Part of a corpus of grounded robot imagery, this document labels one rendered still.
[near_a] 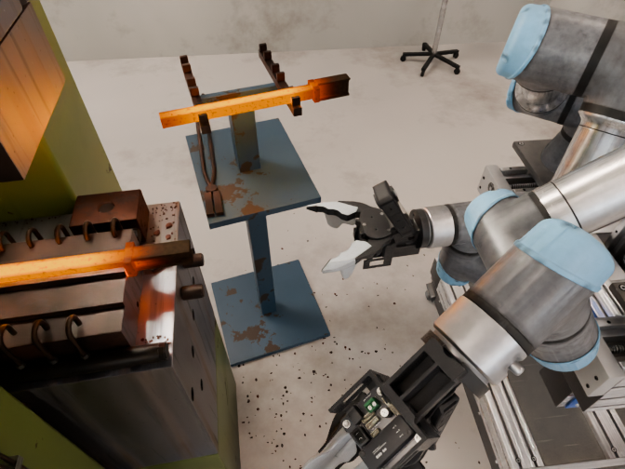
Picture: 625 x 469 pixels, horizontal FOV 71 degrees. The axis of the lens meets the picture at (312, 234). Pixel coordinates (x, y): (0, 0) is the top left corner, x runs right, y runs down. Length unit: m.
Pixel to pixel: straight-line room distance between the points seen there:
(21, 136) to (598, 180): 0.61
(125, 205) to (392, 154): 1.93
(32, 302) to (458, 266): 0.73
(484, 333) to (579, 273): 0.09
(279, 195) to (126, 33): 2.77
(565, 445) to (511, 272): 1.19
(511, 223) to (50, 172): 0.80
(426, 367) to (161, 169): 2.30
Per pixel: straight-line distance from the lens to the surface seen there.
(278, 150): 1.32
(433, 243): 0.79
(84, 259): 0.79
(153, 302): 0.81
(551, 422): 1.59
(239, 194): 1.18
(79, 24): 3.84
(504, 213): 0.57
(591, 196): 0.57
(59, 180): 0.98
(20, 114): 0.54
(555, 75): 0.82
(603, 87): 0.82
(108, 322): 0.73
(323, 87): 1.07
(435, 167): 2.56
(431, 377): 0.40
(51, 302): 0.78
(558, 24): 0.82
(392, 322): 1.83
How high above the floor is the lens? 1.55
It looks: 48 degrees down
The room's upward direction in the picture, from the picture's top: straight up
